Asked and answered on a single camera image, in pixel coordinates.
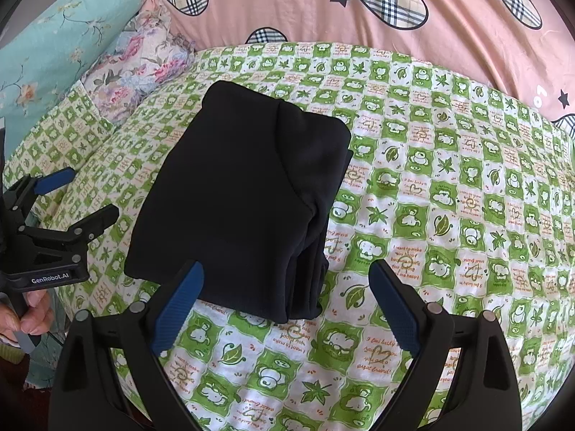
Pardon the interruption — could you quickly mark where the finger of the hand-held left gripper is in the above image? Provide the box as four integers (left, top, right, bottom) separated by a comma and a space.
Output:
6, 166, 77, 211
17, 204, 120, 259

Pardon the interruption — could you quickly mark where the black garment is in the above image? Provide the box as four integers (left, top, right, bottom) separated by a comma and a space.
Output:
123, 80, 353, 324

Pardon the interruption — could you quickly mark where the teal floral pillow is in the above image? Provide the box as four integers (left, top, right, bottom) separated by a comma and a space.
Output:
0, 0, 169, 113

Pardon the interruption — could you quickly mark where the green printed bed sheet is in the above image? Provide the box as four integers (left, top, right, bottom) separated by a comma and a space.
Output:
0, 40, 575, 431

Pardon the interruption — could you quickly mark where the pastel floral pillow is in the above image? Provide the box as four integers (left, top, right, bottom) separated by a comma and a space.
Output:
81, 13, 196, 126

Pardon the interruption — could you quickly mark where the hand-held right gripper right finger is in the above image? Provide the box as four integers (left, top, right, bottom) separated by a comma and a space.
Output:
368, 257, 523, 431

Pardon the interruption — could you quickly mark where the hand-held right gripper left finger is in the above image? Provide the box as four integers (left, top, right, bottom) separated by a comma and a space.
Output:
47, 259, 206, 431

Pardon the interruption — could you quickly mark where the person's left hand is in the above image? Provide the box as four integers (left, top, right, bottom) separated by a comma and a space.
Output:
0, 288, 57, 346

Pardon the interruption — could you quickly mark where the pink quilt with plaid hearts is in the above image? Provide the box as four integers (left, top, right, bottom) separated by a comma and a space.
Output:
153, 0, 575, 131

